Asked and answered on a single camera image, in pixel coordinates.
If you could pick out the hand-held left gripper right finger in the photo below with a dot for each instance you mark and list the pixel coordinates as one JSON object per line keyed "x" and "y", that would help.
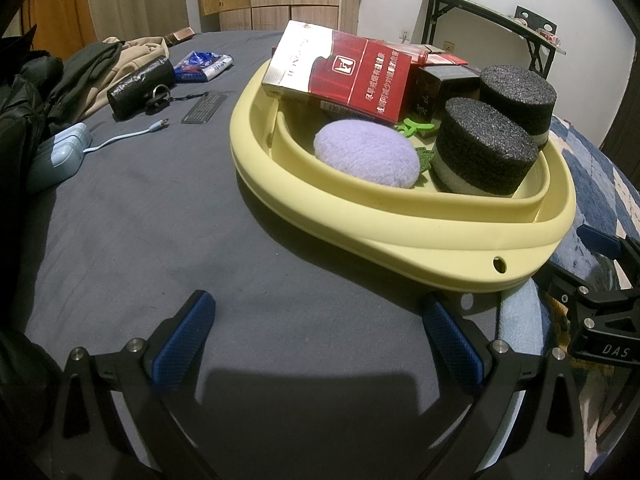
{"x": 452, "y": 345}

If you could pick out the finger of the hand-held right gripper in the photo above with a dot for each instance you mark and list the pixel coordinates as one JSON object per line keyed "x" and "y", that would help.
{"x": 565, "y": 280}
{"x": 600, "y": 240}

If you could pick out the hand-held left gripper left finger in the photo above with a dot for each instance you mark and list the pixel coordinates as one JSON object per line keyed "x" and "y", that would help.
{"x": 182, "y": 342}

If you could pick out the yellow plastic basin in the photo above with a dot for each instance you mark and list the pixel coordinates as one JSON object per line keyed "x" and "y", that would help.
{"x": 400, "y": 240}

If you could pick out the black foam cylinder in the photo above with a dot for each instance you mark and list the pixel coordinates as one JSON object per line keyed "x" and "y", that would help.
{"x": 480, "y": 145}
{"x": 517, "y": 92}

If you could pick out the red cigarette box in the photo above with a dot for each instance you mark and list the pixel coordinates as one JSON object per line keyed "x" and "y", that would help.
{"x": 415, "y": 49}
{"x": 442, "y": 60}

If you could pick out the red and white cigarette carton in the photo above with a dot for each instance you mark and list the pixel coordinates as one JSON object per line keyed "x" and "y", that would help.
{"x": 340, "y": 70}

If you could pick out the red item on table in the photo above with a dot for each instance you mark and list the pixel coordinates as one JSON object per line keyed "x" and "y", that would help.
{"x": 549, "y": 36}

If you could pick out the purple plush pad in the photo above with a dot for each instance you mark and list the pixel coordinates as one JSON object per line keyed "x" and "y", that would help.
{"x": 365, "y": 152}

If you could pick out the green plastic clip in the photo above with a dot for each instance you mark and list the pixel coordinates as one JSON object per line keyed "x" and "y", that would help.
{"x": 417, "y": 127}

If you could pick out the black box on table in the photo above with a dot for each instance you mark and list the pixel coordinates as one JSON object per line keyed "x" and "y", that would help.
{"x": 535, "y": 16}

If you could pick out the grey comb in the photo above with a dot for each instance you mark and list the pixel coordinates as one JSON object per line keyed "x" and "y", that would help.
{"x": 204, "y": 108}

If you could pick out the black roll bag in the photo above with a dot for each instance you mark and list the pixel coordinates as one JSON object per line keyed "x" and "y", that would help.
{"x": 137, "y": 85}

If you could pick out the blue snack packet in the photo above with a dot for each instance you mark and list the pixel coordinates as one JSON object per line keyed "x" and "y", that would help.
{"x": 202, "y": 66}

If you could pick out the black folding table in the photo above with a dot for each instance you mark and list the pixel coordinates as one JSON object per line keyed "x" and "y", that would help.
{"x": 440, "y": 5}

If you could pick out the dark green jacket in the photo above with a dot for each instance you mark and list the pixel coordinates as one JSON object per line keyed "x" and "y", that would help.
{"x": 30, "y": 95}

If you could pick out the beige garment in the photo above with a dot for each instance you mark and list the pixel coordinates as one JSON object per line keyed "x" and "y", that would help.
{"x": 140, "y": 50}

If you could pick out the small brown box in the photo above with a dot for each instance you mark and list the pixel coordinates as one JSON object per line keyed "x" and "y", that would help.
{"x": 179, "y": 36}

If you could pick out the yellow wall socket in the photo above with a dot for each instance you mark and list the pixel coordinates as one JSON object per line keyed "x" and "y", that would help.
{"x": 450, "y": 46}

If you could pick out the white wall socket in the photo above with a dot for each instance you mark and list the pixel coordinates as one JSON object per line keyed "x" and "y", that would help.
{"x": 405, "y": 36}

